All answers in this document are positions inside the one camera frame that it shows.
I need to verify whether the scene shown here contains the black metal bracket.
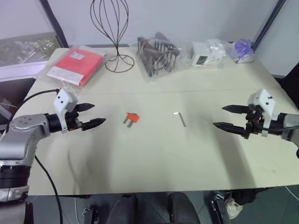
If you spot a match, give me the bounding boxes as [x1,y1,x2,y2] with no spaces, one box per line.
[209,190,232,224]
[82,204,100,224]

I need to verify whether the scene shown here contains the black hanging cable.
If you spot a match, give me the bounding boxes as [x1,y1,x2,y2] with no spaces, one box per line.
[34,154,64,224]

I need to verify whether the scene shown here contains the dark metal parts in bag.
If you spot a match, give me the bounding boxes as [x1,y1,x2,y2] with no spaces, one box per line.
[136,32,181,78]

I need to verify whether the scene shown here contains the black object beside table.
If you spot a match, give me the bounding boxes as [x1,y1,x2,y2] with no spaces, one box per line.
[279,60,299,104]

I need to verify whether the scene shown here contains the dark rounded shape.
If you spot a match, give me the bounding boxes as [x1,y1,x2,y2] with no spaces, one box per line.
[108,193,139,224]
[168,191,202,224]

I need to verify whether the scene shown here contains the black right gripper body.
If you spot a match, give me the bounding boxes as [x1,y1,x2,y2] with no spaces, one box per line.
[242,105,264,140]

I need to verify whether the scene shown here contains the bag of purple gloves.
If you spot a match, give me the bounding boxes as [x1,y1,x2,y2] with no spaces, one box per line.
[229,38,256,64]

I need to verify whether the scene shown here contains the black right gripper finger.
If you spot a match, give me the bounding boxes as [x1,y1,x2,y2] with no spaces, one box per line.
[221,105,249,114]
[212,122,246,136]

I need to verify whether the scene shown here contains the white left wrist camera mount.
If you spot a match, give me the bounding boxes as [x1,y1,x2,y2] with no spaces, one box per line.
[53,88,78,134]

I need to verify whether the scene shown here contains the white box in bag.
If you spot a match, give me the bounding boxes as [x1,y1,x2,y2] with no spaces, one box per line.
[186,38,232,70]

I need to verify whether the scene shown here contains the silver hex key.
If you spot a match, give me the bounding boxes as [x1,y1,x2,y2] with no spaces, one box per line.
[172,112,187,127]

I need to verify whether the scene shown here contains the brown wire hat stand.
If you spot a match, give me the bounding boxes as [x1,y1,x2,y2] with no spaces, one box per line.
[90,0,136,74]

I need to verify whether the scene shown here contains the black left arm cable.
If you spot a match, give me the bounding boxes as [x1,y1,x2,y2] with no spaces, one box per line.
[4,89,59,133]

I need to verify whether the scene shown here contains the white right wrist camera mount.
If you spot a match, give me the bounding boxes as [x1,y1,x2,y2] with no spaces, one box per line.
[247,89,279,137]

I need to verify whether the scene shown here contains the white shoe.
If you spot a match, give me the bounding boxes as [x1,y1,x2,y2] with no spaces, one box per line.
[227,193,245,220]

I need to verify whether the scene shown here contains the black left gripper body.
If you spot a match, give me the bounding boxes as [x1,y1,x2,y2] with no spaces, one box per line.
[65,109,84,132]

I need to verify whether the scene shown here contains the white boxed device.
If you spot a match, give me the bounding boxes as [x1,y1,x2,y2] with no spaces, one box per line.
[190,41,225,69]

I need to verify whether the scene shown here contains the clear bag around dark rack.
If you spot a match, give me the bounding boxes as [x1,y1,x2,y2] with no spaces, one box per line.
[130,32,188,84]

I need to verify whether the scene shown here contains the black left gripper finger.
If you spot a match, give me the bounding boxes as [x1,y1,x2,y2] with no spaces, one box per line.
[82,118,107,131]
[77,102,96,112]

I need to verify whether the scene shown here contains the dark window frame post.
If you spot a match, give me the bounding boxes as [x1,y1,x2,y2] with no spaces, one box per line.
[253,0,287,50]
[38,0,70,49]

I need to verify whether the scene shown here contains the red packet with white label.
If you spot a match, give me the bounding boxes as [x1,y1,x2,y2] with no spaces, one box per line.
[46,46,105,87]

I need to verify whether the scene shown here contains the red packet in plastic bag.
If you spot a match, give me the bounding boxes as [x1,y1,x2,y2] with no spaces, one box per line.
[36,45,108,90]

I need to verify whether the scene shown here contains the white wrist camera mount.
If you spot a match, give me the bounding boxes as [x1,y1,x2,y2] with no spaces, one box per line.
[53,88,78,134]
[247,89,279,137]

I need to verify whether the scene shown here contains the red plastic clip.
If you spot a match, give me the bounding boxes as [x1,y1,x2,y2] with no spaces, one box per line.
[125,112,141,123]

